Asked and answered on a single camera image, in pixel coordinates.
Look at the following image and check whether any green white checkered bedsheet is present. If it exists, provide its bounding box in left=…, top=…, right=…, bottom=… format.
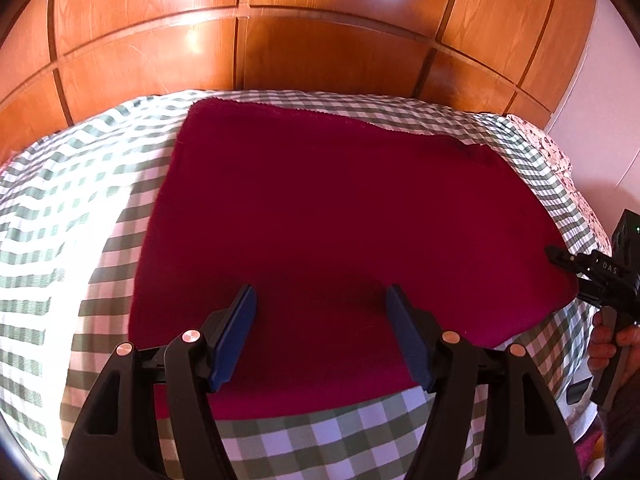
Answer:
left=1, top=90, right=598, bottom=479

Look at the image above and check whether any floral pink mattress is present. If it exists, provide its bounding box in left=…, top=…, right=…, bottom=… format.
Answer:
left=506, top=114, right=612, bottom=256

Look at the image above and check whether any red knit cloth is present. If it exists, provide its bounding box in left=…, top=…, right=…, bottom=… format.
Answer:
left=128, top=98, right=577, bottom=420

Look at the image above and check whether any dark red sleeve forearm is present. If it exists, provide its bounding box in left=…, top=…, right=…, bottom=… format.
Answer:
left=597, top=370, right=640, bottom=480

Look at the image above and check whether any wooden panelled headboard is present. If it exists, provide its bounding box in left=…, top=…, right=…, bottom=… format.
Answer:
left=1, top=0, right=597, bottom=158

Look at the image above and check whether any person's right hand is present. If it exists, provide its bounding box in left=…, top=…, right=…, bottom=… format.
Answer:
left=587, top=313, right=640, bottom=377

